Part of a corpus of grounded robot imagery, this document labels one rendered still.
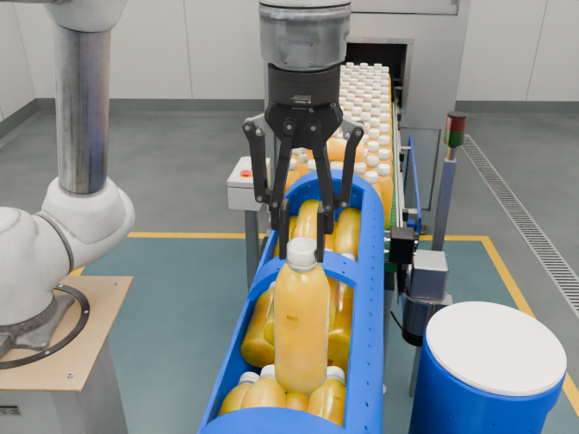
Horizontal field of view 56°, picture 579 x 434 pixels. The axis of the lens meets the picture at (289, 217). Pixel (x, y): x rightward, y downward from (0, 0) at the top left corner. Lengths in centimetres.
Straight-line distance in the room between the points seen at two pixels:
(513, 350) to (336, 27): 86
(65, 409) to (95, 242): 37
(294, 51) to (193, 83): 530
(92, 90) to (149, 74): 479
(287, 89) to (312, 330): 31
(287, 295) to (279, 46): 30
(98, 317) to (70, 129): 44
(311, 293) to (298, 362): 11
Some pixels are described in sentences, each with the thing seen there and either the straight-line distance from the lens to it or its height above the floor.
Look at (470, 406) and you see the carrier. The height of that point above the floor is 98.
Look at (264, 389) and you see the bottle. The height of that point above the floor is 116.
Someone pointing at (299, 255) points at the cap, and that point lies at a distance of 65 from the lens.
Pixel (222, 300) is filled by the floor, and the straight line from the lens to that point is 298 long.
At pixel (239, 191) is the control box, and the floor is 107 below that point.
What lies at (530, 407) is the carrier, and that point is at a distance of 118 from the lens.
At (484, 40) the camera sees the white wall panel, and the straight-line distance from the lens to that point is 590.
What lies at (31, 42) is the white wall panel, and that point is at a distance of 624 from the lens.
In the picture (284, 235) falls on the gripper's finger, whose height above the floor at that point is 148.
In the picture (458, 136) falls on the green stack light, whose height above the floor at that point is 119.
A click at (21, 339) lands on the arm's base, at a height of 103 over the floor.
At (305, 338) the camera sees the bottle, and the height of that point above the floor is 134.
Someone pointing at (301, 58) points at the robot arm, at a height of 170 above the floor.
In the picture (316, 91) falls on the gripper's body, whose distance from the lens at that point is 55.
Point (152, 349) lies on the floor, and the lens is 275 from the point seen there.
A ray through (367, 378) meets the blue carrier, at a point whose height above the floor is 118.
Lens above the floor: 181
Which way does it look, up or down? 29 degrees down
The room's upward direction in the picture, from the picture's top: straight up
